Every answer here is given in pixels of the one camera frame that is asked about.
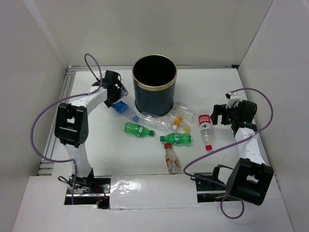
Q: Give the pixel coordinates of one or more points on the large clear crushed bottle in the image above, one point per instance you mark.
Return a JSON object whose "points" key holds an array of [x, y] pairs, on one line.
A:
{"points": [[185, 112]]}

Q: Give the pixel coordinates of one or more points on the small red cap bottle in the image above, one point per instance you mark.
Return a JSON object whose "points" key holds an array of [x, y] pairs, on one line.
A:
{"points": [[172, 160]]}

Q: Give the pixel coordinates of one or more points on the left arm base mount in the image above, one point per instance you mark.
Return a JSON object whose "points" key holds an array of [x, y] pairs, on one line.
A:
{"points": [[88, 191]]}

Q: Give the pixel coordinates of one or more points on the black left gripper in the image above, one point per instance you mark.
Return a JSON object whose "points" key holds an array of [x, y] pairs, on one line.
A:
{"points": [[121, 92]]}

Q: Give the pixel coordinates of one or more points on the crushed clear bottle white cap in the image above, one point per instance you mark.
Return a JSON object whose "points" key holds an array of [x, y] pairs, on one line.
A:
{"points": [[160, 123]]}

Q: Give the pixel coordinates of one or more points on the clear bottle yellow label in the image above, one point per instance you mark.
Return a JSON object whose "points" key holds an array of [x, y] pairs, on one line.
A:
{"points": [[178, 123]]}

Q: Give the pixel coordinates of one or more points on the dark blue gold-rimmed bin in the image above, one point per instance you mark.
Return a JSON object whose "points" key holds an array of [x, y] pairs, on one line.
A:
{"points": [[154, 80]]}

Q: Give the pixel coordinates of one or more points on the blue label clear bottle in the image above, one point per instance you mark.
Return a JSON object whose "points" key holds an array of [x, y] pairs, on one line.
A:
{"points": [[125, 110]]}

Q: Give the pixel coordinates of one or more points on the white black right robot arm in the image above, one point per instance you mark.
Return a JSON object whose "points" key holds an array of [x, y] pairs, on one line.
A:
{"points": [[251, 177]]}

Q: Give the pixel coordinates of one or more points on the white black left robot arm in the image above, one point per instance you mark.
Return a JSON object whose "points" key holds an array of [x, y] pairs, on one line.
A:
{"points": [[72, 123]]}

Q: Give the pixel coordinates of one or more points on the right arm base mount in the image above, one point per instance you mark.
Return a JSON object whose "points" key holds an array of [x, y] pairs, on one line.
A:
{"points": [[207, 191]]}

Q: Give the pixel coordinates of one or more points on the red label water bottle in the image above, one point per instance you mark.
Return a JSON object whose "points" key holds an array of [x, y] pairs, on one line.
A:
{"points": [[206, 131]]}

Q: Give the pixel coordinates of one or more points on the green bottle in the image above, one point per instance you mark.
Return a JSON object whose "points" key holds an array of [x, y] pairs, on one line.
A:
{"points": [[177, 138], [138, 130]]}

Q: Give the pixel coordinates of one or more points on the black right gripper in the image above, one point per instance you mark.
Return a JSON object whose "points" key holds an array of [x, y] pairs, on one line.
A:
{"points": [[218, 110]]}

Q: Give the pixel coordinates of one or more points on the silver tape sheet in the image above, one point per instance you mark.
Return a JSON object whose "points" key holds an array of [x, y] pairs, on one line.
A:
{"points": [[157, 191]]}

